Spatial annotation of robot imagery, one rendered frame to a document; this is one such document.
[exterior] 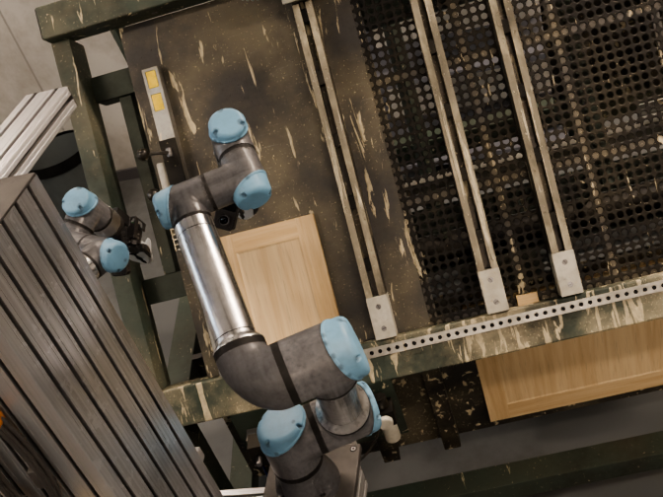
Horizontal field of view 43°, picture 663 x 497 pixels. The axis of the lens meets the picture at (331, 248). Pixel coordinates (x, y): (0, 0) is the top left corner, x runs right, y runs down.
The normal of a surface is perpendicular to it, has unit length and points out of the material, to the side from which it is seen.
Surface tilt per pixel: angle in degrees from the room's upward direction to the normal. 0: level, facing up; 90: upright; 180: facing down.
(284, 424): 7
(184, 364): 0
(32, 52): 90
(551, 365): 90
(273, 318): 56
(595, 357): 90
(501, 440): 0
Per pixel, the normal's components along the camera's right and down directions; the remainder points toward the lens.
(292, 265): -0.13, 0.05
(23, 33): -0.13, 0.62
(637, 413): -0.27, -0.77
